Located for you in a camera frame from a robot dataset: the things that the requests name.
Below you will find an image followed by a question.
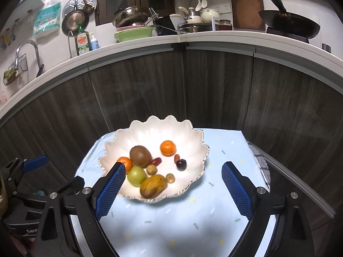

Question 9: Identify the chrome kitchen faucet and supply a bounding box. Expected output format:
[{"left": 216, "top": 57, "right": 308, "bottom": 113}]
[{"left": 15, "top": 40, "right": 45, "bottom": 78}]

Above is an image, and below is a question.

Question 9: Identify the green dish soap bottle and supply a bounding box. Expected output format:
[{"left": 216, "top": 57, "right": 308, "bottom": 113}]
[{"left": 76, "top": 24, "right": 90, "bottom": 56}]

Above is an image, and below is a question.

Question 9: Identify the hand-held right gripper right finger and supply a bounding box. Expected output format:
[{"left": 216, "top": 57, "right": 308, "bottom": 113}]
[{"left": 221, "top": 161, "right": 313, "bottom": 257}]

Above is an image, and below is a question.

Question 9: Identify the yellow mango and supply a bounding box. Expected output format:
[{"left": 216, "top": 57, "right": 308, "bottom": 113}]
[{"left": 140, "top": 174, "right": 167, "bottom": 199}]

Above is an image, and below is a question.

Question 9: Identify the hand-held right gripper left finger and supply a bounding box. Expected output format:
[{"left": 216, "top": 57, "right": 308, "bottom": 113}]
[{"left": 36, "top": 161, "right": 126, "bottom": 257}]

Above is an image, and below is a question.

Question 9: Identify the green apple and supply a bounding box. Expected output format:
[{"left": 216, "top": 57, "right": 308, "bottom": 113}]
[{"left": 127, "top": 166, "right": 147, "bottom": 187}]

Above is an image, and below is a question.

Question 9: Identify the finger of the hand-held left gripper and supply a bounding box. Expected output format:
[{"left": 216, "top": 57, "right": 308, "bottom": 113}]
[
  {"left": 0, "top": 155, "right": 49, "bottom": 190},
  {"left": 16, "top": 176, "right": 85, "bottom": 206}
]

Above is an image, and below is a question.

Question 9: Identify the black wok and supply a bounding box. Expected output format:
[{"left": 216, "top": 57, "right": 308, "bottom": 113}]
[{"left": 258, "top": 0, "right": 321, "bottom": 39}]

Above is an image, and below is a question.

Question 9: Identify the dark wood kitchen cabinet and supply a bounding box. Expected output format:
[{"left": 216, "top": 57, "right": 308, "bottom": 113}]
[{"left": 0, "top": 41, "right": 343, "bottom": 220}]

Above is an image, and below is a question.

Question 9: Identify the person's left hand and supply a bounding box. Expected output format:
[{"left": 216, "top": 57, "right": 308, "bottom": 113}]
[{"left": 8, "top": 236, "right": 38, "bottom": 257}]

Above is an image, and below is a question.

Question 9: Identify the white lidded saucepan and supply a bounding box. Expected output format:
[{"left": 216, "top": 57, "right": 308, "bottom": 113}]
[{"left": 169, "top": 6, "right": 202, "bottom": 24}]

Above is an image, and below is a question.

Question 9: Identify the steel steamer rack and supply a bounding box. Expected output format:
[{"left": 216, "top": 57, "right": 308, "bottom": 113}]
[{"left": 63, "top": 0, "right": 96, "bottom": 16}]

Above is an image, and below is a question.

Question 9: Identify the glass jar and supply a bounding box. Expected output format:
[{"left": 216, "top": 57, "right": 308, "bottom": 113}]
[{"left": 218, "top": 19, "right": 233, "bottom": 31}]

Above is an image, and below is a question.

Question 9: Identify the black wire sink basket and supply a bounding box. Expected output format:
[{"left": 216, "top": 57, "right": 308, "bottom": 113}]
[{"left": 3, "top": 54, "right": 29, "bottom": 86}]

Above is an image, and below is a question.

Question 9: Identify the steel dish rack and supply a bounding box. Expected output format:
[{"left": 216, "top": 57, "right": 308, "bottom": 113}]
[{"left": 178, "top": 16, "right": 219, "bottom": 34}]

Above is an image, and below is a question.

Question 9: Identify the blue and white plastic package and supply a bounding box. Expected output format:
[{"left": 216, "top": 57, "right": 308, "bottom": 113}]
[{"left": 33, "top": 1, "right": 62, "bottom": 38}]

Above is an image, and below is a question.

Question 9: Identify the white checkered cloth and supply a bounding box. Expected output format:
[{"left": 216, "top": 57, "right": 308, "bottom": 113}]
[{"left": 247, "top": 141, "right": 272, "bottom": 186}]

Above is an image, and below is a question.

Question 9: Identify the light blue patterned cloth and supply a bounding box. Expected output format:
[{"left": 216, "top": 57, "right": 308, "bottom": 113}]
[{"left": 74, "top": 128, "right": 276, "bottom": 257}]

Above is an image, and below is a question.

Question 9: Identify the white scalloped bowl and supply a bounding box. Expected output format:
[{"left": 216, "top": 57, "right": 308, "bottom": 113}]
[{"left": 99, "top": 115, "right": 209, "bottom": 203}]

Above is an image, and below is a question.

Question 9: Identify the black induction cooker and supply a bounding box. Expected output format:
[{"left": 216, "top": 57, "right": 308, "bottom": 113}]
[{"left": 266, "top": 27, "right": 310, "bottom": 44}]

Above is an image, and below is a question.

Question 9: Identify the brown kiwi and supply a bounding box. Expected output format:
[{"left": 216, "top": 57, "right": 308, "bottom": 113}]
[{"left": 129, "top": 145, "right": 152, "bottom": 168}]

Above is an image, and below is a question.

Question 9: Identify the pink plate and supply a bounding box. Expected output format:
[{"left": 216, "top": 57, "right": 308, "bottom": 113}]
[{"left": 116, "top": 25, "right": 153, "bottom": 31}]

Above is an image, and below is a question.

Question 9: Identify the wooden cutting board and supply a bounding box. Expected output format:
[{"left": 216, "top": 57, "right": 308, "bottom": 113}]
[{"left": 229, "top": 0, "right": 266, "bottom": 31}]

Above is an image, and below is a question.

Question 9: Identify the hanging frying pan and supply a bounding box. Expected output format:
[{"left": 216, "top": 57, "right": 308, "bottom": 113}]
[{"left": 62, "top": 9, "right": 90, "bottom": 36}]

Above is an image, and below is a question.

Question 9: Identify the green plastic basin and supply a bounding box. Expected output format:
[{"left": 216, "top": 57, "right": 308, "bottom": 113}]
[{"left": 114, "top": 27, "right": 156, "bottom": 43}]

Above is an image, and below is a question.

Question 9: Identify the orange mandarin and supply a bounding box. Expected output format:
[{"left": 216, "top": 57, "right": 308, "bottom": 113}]
[
  {"left": 117, "top": 157, "right": 134, "bottom": 174},
  {"left": 160, "top": 140, "right": 176, "bottom": 156}
]

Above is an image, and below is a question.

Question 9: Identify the white teapot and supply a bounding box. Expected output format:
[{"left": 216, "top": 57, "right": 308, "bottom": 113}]
[{"left": 200, "top": 9, "right": 221, "bottom": 23}]

